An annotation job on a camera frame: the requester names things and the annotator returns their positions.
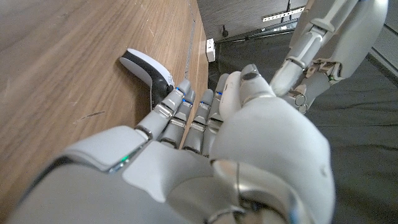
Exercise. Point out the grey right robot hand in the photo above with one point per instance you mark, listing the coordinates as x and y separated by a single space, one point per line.
186 180

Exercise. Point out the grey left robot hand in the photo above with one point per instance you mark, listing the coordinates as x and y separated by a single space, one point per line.
342 37

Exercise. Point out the white black game controller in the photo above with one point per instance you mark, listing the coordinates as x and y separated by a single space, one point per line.
146 70

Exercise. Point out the black backdrop curtain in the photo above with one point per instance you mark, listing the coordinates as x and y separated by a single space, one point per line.
357 140

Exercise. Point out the black round knob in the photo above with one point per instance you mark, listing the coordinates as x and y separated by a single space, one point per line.
224 31

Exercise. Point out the grey tape outline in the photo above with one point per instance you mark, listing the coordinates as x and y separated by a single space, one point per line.
189 53

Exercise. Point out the white power strip box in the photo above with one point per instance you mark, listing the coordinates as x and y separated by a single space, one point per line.
211 49

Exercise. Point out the white perforated metal rail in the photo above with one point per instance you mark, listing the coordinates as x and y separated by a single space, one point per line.
283 14

